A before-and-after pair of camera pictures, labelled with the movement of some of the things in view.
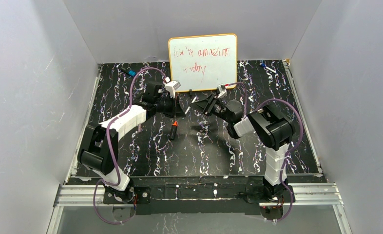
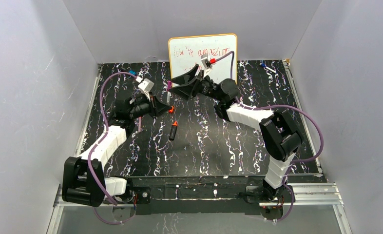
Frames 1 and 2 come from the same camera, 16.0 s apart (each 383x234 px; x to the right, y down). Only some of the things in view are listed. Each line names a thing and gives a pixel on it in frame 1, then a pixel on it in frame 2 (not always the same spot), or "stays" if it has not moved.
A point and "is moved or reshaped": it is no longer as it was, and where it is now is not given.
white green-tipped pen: (189, 107) is moved or reshaped
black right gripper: (209, 105) → (196, 85)
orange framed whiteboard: (201, 63) stays
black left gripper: (175, 105) → (153, 107)
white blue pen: (263, 65) stays
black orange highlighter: (175, 124) stays
